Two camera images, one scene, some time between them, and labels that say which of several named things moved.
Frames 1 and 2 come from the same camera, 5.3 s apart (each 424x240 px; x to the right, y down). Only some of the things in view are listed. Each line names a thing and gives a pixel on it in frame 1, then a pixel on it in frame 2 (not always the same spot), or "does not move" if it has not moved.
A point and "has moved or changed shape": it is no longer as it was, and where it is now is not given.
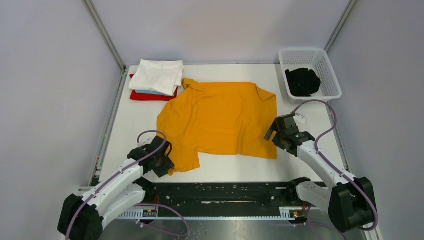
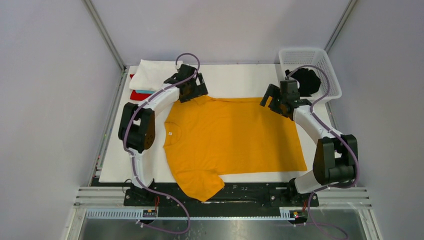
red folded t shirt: [134, 95] does not move
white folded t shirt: [162, 76] does not move
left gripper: [168, 165] to [198, 90]
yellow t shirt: [234, 119] has moved or changed shape
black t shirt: [303, 82] does not move
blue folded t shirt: [149, 92] does not move
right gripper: [278, 134] to [276, 101]
